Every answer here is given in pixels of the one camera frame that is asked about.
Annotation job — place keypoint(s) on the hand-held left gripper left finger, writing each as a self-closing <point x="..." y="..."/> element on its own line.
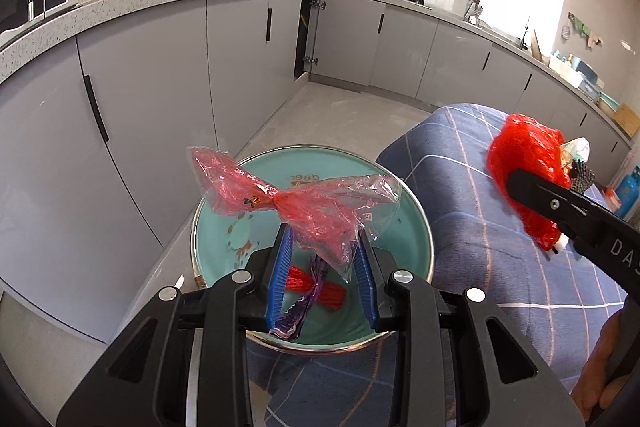
<point x="280" y="277"/>

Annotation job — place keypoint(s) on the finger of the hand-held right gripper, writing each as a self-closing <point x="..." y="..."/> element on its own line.
<point x="540" y="197"/>
<point x="575" y="241"/>

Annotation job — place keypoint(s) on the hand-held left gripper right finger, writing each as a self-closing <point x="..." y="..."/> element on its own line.
<point x="365" y="287"/>

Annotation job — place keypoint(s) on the white green plastic bag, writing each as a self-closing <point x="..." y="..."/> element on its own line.
<point x="580" y="149"/>

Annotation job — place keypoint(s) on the teal round plate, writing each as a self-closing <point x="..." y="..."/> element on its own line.
<point x="235" y="227"/>

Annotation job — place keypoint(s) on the clear red plastic bag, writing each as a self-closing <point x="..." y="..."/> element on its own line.
<point x="310" y="212"/>

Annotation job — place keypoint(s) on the person's right hand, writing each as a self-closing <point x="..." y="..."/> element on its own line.
<point x="592" y="357"/>

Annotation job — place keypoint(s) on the red mesh net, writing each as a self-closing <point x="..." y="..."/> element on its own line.
<point x="332" y="294"/>

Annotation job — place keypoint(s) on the purple foil wrapper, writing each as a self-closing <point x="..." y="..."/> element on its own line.
<point x="290" y="322"/>

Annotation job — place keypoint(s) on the black mesh scrubber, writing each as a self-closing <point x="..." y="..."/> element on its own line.
<point x="582" y="177"/>

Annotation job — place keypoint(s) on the blue gas cylinder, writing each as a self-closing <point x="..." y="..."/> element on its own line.
<point x="625" y="194"/>

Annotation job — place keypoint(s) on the blue plaid tablecloth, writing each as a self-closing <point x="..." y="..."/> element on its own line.
<point x="465" y="257"/>

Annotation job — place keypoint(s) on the cardboard piece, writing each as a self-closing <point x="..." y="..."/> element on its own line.
<point x="627" y="119"/>

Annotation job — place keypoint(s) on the teal basin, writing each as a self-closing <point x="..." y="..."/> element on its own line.
<point x="609" y="101"/>

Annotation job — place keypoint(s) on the blue storage container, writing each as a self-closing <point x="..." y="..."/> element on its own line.
<point x="587" y="77"/>

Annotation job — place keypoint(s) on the white plastic box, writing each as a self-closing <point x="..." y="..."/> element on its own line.
<point x="562" y="68"/>

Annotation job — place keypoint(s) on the leaning cutting board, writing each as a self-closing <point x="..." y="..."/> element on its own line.
<point x="537" y="46"/>

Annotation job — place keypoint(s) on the kitchen faucet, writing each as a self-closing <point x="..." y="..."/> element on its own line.
<point x="525" y="34"/>

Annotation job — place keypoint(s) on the utensil holder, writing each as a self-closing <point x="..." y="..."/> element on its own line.
<point x="475" y="11"/>

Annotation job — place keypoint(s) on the grey kitchen cabinet run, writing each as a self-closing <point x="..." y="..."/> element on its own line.
<point x="150" y="82"/>

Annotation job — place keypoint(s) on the pink wall ornament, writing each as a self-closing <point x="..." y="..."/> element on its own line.
<point x="595" y="41"/>

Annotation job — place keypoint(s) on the green wall ornament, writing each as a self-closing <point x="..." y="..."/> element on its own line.
<point x="579" y="26"/>

